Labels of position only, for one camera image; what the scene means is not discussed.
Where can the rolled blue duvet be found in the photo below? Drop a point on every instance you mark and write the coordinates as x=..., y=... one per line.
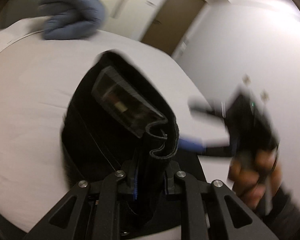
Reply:
x=72, y=15

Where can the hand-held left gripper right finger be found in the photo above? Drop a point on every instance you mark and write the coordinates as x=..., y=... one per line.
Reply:
x=172, y=180

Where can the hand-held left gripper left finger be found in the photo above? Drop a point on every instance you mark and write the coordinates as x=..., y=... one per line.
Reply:
x=135, y=190

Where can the dark grey padded headboard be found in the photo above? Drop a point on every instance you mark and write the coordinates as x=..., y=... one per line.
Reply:
x=12, y=2

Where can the wall switch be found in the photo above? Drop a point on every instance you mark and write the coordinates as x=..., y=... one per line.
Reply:
x=184, y=48

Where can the white folded sheet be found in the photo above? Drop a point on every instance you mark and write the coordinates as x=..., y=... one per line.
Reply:
x=12, y=40

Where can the black denim pants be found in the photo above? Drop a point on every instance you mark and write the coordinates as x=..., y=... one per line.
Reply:
x=115, y=130

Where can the person's right hand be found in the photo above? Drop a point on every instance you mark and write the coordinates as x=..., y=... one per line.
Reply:
x=252, y=180

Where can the brown door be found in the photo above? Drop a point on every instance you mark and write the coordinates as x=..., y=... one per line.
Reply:
x=172, y=20

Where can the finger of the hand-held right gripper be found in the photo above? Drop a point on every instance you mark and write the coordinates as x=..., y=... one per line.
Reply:
x=192, y=145
x=207, y=108

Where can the bed with grey sheet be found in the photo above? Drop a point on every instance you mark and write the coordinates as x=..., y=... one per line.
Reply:
x=35, y=105

